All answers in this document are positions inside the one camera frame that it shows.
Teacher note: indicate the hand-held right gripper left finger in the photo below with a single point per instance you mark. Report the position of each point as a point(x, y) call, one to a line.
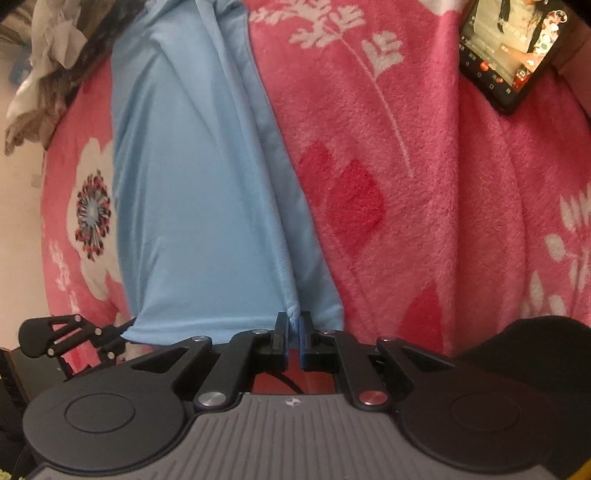
point(280, 341)

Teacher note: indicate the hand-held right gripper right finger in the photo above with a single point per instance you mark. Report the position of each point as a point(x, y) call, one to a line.
point(304, 341)

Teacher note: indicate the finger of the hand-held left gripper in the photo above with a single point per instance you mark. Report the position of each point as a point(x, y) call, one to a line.
point(111, 357)
point(87, 330)

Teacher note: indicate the light blue shirt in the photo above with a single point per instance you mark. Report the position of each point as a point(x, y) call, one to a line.
point(194, 184)

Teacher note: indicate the pink floral blanket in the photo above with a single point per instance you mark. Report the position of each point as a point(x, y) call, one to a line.
point(415, 207)

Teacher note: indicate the black and white patterned cloth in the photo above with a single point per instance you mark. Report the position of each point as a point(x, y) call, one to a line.
point(69, 92)

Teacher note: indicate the white crumpled cloth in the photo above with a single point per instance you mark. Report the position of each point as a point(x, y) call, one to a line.
point(55, 41)

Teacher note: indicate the black smartphone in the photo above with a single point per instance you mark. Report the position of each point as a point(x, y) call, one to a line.
point(503, 60)

